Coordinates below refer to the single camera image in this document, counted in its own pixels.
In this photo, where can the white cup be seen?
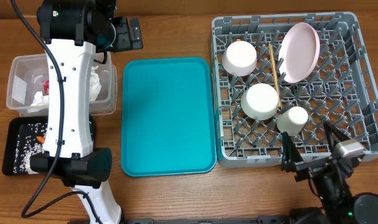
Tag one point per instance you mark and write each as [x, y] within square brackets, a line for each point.
[292, 121]

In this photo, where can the white tissue paper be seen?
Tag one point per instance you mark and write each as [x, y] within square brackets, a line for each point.
[40, 99]

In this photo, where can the small white bowl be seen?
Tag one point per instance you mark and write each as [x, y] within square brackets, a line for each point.
[240, 58]

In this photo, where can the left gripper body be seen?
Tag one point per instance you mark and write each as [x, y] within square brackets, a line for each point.
[123, 37]

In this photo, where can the large white plate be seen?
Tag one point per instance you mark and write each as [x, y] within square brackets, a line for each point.
[299, 51]

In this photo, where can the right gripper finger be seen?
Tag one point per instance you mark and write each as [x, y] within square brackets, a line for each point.
[290, 152]
[333, 134]

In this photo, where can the white rice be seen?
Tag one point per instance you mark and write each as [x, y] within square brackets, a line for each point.
[27, 146]

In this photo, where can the black plastic tray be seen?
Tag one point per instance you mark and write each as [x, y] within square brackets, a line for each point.
[11, 141]

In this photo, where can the large white bowl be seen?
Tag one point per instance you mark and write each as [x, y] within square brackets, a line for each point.
[260, 102]

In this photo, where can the orange carrot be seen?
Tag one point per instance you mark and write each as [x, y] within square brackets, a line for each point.
[41, 139]

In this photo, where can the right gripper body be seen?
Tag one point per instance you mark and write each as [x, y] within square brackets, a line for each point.
[312, 169]

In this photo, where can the clear plastic waste bin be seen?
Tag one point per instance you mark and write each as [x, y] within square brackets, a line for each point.
[25, 86]

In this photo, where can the wooden chopstick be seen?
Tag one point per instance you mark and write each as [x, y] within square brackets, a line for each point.
[275, 78]

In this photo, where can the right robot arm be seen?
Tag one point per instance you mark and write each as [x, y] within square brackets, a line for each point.
[326, 178]

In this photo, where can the grey plastic dishwasher rack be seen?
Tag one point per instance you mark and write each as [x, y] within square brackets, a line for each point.
[341, 89]

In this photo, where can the red snack wrapper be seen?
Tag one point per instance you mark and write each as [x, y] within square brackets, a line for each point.
[46, 87]

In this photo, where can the teal plastic serving tray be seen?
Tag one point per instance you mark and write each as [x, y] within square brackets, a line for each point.
[167, 125]

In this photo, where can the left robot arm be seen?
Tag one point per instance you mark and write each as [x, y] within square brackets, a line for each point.
[72, 33]

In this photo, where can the white paper napkin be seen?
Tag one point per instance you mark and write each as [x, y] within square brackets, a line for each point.
[95, 86]

